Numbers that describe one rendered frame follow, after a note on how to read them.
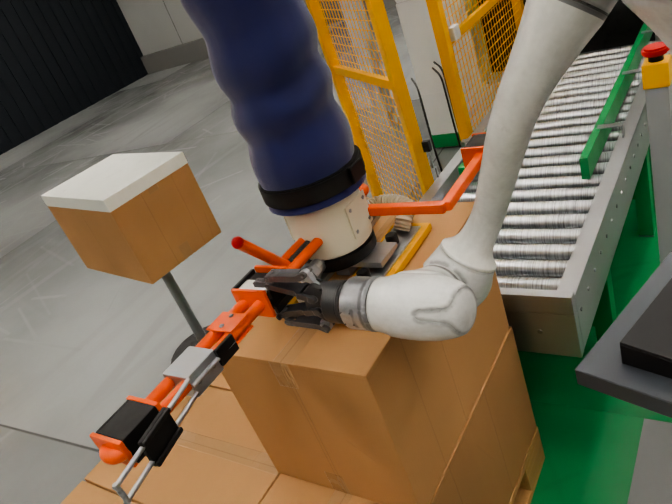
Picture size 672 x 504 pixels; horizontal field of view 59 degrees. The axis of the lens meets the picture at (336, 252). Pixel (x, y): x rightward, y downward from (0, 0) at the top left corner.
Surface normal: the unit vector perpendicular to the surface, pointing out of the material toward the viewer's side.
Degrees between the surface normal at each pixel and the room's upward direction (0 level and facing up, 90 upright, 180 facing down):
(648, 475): 0
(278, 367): 90
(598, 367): 0
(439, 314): 64
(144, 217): 90
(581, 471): 0
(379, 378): 90
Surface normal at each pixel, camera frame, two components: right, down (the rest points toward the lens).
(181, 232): 0.73, 0.09
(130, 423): -0.32, -0.83
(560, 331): -0.49, 0.57
